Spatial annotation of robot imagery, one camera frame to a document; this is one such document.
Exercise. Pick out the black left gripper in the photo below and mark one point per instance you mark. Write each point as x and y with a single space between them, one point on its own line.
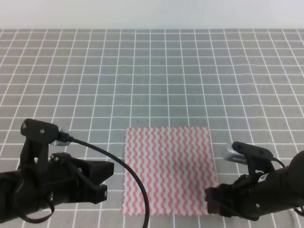
65 179

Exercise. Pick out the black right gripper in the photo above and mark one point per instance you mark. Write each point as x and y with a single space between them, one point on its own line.
236 199

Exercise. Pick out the pink wavy striped towel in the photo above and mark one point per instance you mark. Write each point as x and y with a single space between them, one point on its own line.
175 165

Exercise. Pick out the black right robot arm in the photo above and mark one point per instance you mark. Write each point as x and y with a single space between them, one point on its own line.
285 191

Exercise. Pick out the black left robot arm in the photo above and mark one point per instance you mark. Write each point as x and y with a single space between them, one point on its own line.
17 196

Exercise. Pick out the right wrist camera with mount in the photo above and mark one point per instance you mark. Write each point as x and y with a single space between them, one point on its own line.
257 159

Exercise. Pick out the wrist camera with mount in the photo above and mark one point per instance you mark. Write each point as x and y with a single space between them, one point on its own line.
39 135
257 159

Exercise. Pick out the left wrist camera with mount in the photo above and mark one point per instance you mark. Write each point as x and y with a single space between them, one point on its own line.
39 135

